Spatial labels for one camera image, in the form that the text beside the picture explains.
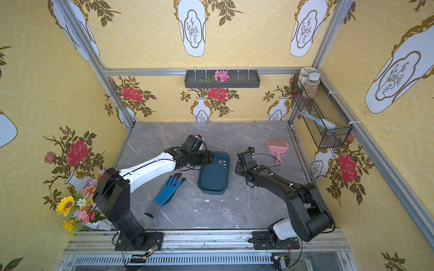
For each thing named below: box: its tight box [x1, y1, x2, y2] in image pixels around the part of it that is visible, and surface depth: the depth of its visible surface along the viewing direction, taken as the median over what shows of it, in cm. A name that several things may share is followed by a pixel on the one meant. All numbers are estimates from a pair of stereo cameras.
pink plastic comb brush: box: [265, 138, 290, 165], surface depth 108 cm
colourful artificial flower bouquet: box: [55, 168, 107, 237], surface depth 67 cm
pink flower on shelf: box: [212, 70, 230, 82], surface depth 91 cm
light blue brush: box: [300, 110, 337, 131], surface depth 75 cm
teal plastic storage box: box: [197, 151, 231, 195], surface depth 95 cm
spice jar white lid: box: [302, 72, 321, 99], surface depth 82 cm
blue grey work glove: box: [144, 172, 186, 219], surface depth 88 cm
